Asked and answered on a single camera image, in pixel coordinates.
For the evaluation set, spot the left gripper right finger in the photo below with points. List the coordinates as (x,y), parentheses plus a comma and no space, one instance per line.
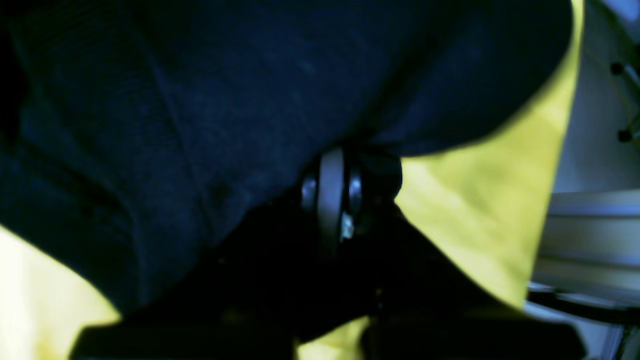
(420,306)

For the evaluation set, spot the black T-shirt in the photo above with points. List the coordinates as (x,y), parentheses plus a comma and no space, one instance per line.
(136,134)

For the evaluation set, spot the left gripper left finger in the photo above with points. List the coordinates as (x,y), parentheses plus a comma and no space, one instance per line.
(239,301)

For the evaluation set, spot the yellow table cloth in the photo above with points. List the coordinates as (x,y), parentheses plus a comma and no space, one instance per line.
(483,202)

